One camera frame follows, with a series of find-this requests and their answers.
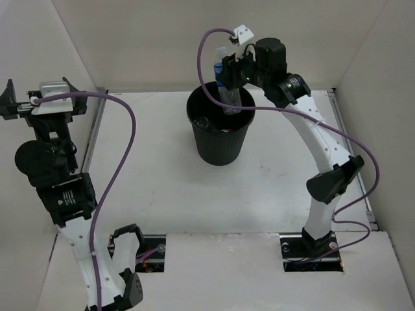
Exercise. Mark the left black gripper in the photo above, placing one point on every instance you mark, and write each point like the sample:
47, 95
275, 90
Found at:
24, 107

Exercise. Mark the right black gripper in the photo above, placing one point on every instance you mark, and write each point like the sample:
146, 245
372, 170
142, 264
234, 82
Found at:
231, 65

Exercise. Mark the blue label water bottle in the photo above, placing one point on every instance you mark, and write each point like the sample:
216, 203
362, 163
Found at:
231, 98

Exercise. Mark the clear unlabelled plastic bottle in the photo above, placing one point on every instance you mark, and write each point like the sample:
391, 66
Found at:
203, 123

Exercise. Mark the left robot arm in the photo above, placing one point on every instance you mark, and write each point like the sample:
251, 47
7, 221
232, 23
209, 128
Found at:
107, 264

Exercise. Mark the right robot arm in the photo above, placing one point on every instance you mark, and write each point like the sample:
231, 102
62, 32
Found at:
336, 166

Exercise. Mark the black plastic waste bin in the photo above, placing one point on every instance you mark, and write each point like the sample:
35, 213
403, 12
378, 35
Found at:
217, 148

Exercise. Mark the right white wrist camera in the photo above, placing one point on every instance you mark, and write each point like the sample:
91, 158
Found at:
242, 36

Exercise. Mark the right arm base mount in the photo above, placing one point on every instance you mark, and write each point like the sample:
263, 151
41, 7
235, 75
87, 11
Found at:
299, 257

